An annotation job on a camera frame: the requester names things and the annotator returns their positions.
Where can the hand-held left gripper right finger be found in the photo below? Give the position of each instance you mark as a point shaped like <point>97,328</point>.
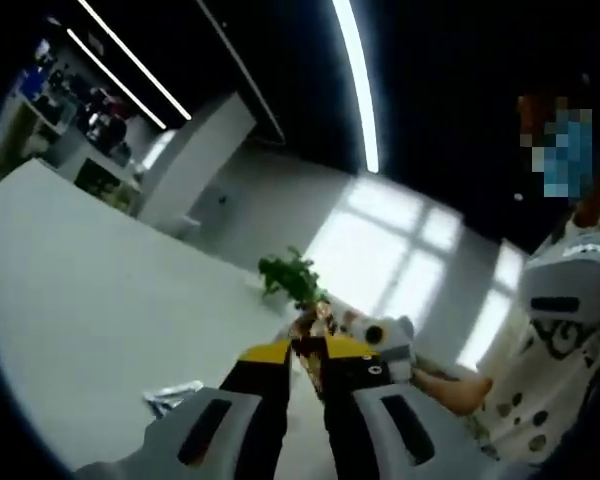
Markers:
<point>355,410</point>

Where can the person's right hand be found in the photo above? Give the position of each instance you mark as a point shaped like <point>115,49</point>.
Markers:
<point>440,392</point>

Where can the small pale figurine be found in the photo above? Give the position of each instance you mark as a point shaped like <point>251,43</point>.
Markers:
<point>347,317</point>

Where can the dark green skincare mask packet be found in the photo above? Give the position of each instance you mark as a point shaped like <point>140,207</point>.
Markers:
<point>175,395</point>

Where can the ceiling light strip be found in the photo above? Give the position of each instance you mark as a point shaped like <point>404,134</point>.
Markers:
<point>135,60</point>
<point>360,85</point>
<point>115,77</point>

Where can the large window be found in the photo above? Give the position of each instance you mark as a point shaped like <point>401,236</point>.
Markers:
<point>380,240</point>

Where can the grey chest-worn device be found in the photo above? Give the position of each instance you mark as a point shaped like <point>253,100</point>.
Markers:
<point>565,270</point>

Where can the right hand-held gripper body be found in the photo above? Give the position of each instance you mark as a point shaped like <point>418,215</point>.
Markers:
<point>397,350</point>

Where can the person's printed white shirt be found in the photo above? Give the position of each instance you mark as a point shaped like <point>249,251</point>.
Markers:
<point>555,380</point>

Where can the green potted plant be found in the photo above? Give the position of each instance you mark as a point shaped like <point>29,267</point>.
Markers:
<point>290,275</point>

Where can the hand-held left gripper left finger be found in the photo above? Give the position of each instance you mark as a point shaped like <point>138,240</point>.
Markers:
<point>260,400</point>

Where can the gold foil skincare sachet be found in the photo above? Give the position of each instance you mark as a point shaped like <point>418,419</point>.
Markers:
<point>315,320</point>

